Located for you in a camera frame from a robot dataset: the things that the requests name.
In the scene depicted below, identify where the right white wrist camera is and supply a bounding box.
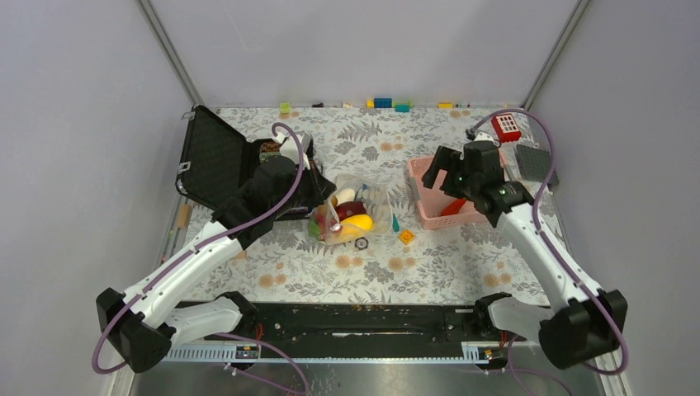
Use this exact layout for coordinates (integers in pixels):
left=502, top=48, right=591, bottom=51
left=466, top=129, right=495, bottom=144

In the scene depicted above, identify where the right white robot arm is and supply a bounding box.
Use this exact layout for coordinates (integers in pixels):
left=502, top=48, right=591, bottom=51
left=420, top=140, right=628, bottom=370

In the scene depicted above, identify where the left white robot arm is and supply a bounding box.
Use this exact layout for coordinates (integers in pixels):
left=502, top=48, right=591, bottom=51
left=92, top=157, right=336, bottom=374

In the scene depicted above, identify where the blue brick at wall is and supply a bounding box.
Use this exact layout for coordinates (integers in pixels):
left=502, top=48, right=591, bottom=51
left=372, top=97, right=393, bottom=108

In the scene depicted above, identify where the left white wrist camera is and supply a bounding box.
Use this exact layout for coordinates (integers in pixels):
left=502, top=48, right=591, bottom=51
left=272, top=133, right=313, bottom=169

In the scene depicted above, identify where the white radish toy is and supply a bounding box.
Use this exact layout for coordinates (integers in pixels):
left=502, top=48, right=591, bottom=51
left=332, top=188, right=357, bottom=206

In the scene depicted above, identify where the dark grey baseplate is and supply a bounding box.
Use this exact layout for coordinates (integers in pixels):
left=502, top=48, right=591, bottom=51
left=514, top=144, right=551, bottom=182

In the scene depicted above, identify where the green teal brick at wall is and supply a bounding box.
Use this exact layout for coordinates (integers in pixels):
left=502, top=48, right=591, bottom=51
left=392, top=101, right=413, bottom=113

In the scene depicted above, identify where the wooden block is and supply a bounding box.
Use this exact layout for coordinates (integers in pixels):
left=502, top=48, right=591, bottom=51
left=175, top=204, right=192, bottom=229

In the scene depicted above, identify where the orange carrot toy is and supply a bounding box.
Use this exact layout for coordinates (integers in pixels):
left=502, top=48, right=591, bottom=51
left=440, top=199, right=467, bottom=217

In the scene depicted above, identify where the black open case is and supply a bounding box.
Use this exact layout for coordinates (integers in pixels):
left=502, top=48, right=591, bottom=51
left=176, top=105, right=322, bottom=221

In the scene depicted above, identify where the orange square brick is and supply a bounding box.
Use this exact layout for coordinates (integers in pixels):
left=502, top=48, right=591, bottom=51
left=398, top=229, right=415, bottom=245

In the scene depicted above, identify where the dark red eggplant toy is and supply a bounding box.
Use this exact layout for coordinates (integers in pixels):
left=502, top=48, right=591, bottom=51
left=335, top=200, right=367, bottom=221

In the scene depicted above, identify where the yellow pepper toy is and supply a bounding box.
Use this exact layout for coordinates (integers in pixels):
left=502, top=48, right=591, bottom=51
left=326, top=214, right=374, bottom=244

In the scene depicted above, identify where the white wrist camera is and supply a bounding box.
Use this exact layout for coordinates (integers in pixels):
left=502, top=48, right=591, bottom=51
left=272, top=133, right=313, bottom=169
left=466, top=129, right=495, bottom=144

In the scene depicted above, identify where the red grid block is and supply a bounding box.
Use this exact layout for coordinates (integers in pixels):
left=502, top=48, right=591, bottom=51
left=491, top=113, right=523, bottom=143

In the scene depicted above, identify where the pink plastic basket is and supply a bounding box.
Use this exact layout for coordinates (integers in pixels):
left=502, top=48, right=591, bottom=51
left=408, top=155, right=486, bottom=230

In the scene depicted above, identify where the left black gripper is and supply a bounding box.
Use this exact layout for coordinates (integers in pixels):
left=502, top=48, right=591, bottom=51
left=272, top=158, right=337, bottom=218

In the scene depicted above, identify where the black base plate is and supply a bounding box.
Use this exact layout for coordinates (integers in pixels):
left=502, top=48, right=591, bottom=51
left=203, top=302, right=526, bottom=361

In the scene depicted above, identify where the clear zip top bag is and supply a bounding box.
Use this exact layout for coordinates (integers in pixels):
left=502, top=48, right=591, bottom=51
left=307, top=173, right=394, bottom=245

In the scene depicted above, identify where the black ring washer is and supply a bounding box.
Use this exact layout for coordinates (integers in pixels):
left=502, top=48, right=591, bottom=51
left=354, top=237, right=369, bottom=251

